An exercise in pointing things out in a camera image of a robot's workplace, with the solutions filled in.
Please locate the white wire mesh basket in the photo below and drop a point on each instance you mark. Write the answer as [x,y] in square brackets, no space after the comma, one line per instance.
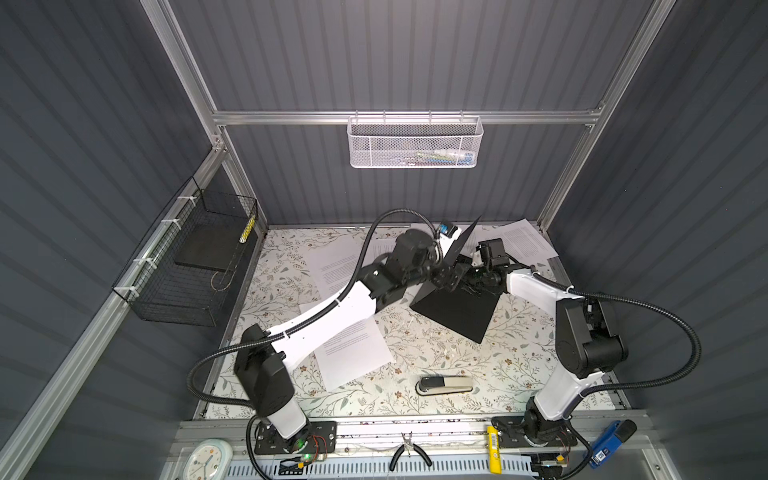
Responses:
[377,142]

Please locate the black pad in basket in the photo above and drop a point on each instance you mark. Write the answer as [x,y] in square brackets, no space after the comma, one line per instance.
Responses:
[208,247]

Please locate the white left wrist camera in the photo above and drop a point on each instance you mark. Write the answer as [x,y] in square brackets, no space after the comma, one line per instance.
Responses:
[448,232]

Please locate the printed sheet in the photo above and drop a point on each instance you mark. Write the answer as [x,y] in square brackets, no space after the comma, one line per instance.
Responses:
[521,240]
[331,267]
[359,350]

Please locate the black wire basket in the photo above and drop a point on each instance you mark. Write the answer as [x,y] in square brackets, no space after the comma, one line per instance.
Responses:
[186,268]

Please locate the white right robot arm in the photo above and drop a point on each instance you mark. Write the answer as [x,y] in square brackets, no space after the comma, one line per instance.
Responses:
[587,342]

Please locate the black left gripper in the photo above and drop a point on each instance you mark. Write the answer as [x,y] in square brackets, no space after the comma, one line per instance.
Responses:
[438,279]

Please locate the black handled pliers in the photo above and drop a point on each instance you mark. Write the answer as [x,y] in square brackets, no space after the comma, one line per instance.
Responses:
[408,447]

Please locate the white wall clock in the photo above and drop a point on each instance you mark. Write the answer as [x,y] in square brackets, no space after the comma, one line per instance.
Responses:
[210,460]

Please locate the yellow marker in basket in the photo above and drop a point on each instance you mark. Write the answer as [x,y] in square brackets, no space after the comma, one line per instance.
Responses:
[243,238]

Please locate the black file folder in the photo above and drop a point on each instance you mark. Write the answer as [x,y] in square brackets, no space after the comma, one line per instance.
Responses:
[463,313]

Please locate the yellow utility knife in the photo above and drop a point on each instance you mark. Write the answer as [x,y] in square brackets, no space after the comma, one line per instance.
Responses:
[494,457]

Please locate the grey black stapler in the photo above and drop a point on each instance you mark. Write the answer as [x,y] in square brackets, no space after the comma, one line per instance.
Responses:
[443,385]

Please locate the pens in white basket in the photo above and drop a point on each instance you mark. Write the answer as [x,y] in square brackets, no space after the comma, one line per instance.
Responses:
[442,157]

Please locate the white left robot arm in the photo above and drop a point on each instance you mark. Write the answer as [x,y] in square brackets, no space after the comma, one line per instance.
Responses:
[265,360]

